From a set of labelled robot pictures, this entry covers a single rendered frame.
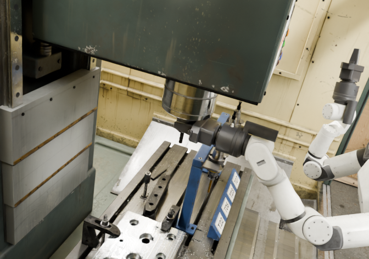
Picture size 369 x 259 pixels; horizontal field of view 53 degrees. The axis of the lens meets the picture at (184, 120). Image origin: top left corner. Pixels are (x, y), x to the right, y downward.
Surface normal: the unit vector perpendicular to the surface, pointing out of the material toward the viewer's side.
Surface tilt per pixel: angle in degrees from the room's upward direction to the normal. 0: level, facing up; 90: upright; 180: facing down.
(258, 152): 78
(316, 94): 89
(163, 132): 24
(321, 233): 65
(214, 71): 90
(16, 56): 90
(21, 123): 90
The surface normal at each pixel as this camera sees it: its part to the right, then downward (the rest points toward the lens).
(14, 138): 0.93, 0.29
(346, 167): -0.61, 0.25
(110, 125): -0.31, 0.38
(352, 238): -0.03, 0.01
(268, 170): -0.33, 0.17
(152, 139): 0.04, -0.64
